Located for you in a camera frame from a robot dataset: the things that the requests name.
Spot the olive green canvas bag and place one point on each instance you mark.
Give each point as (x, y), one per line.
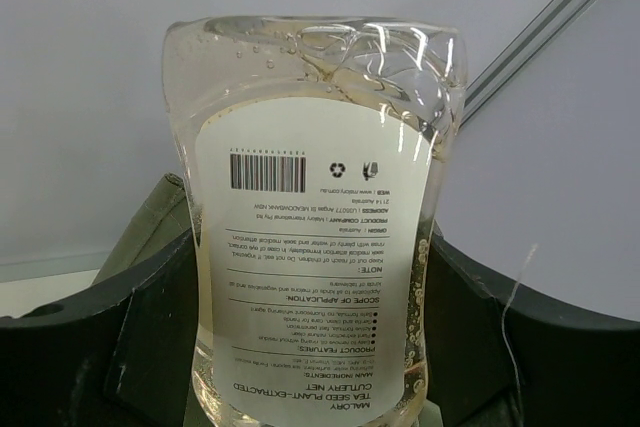
(162, 217)

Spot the right aluminium frame post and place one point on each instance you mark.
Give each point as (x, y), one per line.
(554, 18)

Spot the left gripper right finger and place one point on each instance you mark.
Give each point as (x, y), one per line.
(504, 354)

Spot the clear amber soap pouch bottle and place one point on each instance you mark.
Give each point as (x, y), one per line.
(314, 150)

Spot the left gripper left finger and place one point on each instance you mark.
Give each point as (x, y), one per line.
(118, 353)

